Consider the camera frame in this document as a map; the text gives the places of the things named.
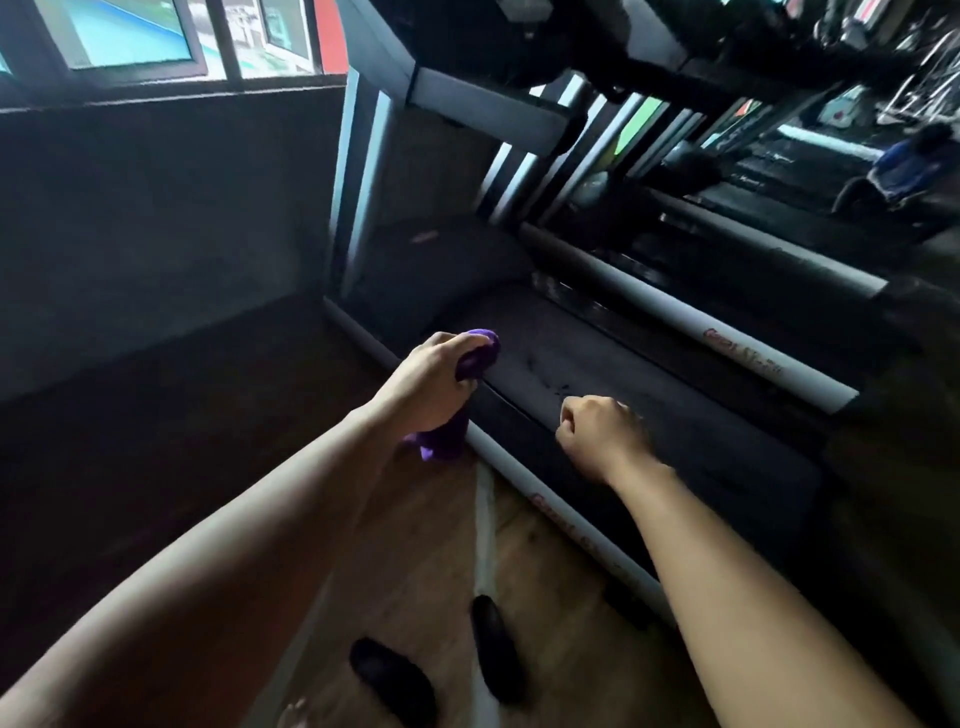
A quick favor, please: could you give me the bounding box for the person's right hand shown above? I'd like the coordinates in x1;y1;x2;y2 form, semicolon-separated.
555;395;660;487

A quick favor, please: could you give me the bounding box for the window with dark frame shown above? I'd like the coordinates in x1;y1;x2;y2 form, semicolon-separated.
0;0;350;95

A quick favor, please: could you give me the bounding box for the purple cleaning cloth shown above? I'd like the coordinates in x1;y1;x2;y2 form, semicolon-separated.
405;328;501;462

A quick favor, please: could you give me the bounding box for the black and grey treadmill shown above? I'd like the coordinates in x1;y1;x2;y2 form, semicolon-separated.
525;45;960;421
324;0;860;627

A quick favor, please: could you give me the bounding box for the person's black left shoe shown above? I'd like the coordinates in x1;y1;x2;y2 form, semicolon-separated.
348;637;440;728

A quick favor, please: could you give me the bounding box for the person's right forearm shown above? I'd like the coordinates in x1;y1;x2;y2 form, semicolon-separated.
609;457;927;728

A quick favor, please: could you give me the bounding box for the person's left forearm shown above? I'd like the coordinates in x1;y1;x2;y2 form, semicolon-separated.
0;405;410;728

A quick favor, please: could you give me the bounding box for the person's black right shoe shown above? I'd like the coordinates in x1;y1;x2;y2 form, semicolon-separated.
469;594;528;706

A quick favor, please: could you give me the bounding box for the person's left hand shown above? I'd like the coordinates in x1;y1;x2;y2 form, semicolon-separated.
371;330;494;442

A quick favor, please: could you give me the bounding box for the person's black shoe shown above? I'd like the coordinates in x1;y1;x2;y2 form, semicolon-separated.
469;594;528;706
348;637;440;728

